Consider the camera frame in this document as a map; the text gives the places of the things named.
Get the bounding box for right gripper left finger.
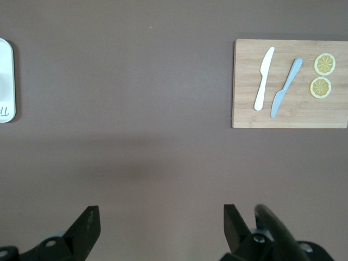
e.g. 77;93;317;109
0;205;102;261

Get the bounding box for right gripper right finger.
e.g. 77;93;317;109
220;203;274;261

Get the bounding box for cream tray with bear print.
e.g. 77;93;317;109
0;38;17;124

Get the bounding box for brown table cover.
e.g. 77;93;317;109
0;0;348;261

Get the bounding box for bamboo cutting board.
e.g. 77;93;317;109
231;39;348;129

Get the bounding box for white plastic knife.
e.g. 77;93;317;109
253;46;276;112

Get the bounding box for grey plastic knife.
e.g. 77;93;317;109
270;57;303;119

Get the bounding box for yellow lemon slice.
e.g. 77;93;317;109
309;76;332;100
314;53;337;76

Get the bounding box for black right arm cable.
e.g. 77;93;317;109
254;204;312;261

